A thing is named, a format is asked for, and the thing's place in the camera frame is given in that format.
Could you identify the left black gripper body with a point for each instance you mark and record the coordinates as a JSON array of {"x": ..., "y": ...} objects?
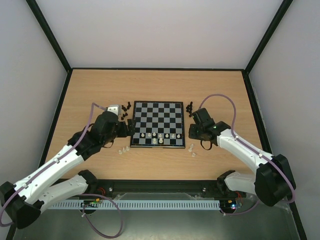
[{"x": 123, "y": 132}]

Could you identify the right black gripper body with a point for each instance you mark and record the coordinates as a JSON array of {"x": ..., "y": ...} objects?
[{"x": 194, "y": 132}]

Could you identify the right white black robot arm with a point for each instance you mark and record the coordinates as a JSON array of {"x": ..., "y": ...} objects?
[{"x": 271, "y": 179}]

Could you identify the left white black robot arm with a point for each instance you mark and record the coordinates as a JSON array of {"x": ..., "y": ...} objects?
[{"x": 25, "y": 200}]

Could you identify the black white chess board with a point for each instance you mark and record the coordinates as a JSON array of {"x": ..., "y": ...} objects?
[{"x": 159, "y": 117}]

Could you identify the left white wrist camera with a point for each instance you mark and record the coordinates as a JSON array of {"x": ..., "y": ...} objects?
[{"x": 115, "y": 109}]

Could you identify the black aluminium frame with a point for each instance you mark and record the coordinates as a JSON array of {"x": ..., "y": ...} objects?
[{"x": 164, "y": 186}]

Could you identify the grey slotted cable duct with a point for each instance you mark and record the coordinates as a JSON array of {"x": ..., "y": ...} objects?
[{"x": 79, "y": 204}]

